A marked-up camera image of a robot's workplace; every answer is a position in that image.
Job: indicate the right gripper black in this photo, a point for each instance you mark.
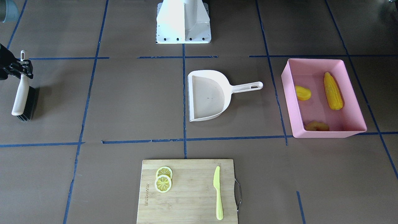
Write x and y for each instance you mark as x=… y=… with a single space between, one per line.
x=6 y=60

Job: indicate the beige hand brush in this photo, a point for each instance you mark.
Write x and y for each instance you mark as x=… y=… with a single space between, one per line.
x=25 y=98

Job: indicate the beige dustpan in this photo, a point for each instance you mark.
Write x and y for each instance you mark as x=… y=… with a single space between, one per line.
x=210 y=93

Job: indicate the yellow toy potato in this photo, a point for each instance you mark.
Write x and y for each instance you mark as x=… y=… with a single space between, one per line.
x=302 y=93

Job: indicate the brown toy ginger root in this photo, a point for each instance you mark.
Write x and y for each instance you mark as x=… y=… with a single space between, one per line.
x=316 y=126

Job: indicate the yellow toy corn cob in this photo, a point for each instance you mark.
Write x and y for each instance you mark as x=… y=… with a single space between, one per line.
x=334 y=98

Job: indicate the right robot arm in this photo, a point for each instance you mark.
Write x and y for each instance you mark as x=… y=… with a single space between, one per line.
x=8 y=12

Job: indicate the pink plastic bin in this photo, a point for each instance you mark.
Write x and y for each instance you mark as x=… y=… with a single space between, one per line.
x=309 y=73

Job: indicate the upper lemon slice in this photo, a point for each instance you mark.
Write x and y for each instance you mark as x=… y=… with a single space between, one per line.
x=165 y=170

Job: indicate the lemon slice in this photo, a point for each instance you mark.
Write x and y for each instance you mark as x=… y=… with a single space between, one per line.
x=163 y=183
x=165 y=170

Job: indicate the lower lemon slice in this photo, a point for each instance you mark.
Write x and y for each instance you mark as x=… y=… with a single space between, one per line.
x=163 y=183

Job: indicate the bamboo cutting board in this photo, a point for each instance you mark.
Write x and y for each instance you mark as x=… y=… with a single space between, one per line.
x=192 y=196

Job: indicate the yellow-green plastic knife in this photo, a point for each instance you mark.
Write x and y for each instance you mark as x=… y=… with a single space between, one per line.
x=216 y=184

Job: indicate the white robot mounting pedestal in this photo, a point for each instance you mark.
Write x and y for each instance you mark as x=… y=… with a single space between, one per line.
x=183 y=22

